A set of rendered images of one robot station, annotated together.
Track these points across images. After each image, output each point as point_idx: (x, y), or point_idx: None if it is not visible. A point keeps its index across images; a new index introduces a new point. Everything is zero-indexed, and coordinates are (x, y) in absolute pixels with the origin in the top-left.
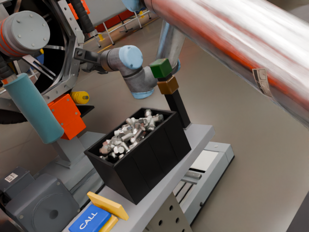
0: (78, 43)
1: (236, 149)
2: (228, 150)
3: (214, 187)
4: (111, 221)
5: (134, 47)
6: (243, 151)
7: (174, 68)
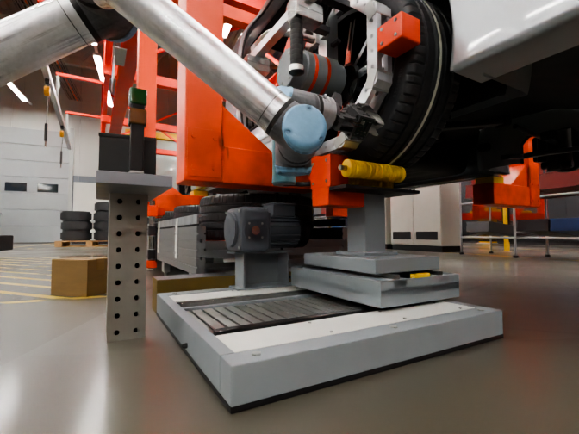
0: (367, 89)
1: (252, 428)
2: (224, 366)
3: (198, 368)
4: None
5: (278, 88)
6: (227, 432)
7: (272, 134)
